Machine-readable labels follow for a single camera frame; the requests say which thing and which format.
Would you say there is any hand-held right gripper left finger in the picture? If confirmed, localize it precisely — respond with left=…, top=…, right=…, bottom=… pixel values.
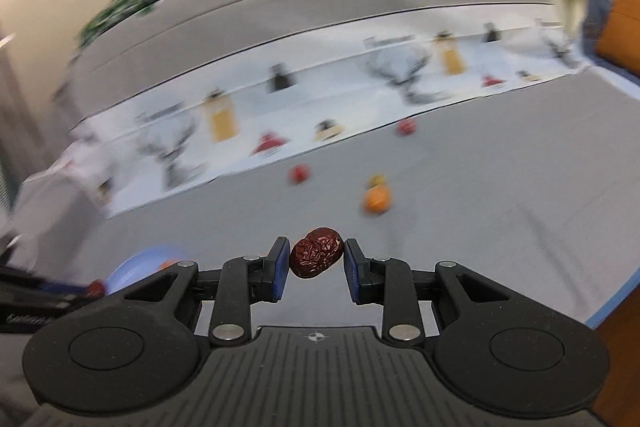
left=122, top=236, right=292, bottom=348

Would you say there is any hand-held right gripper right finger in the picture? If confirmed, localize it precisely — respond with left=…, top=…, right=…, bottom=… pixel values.
left=344, top=238, right=506, bottom=344

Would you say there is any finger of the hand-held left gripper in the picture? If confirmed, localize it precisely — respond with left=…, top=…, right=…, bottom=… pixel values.
left=0, top=263, right=81, bottom=290
left=0, top=288, right=93, bottom=309

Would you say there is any blue round plate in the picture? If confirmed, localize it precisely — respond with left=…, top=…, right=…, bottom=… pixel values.
left=105, top=246, right=187, bottom=295

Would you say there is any plastic wrapped orange tangerine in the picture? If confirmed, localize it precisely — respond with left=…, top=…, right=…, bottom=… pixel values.
left=362, top=187, right=392, bottom=214

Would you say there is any light blue mattress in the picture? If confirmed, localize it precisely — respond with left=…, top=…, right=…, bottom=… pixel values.
left=584, top=57, right=640, bottom=333

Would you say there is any orange pillow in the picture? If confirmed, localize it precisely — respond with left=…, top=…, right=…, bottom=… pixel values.
left=594, top=0, right=640, bottom=75

